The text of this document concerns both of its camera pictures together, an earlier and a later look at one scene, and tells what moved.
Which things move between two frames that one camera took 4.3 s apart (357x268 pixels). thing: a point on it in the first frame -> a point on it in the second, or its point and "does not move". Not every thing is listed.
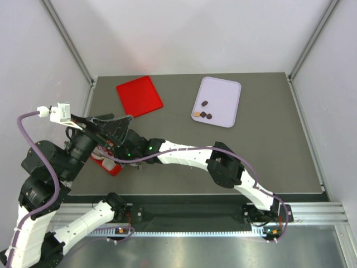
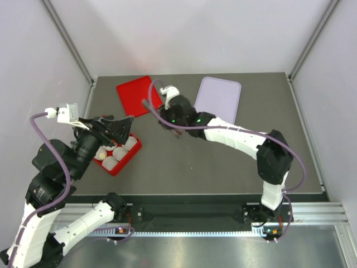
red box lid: (139, 97) does not move
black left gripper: (113, 131) does not move
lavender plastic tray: (223, 96) does not move
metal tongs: (134, 165) -> (177, 133)
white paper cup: (108, 163) does not move
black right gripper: (117, 152) -> (165, 112)
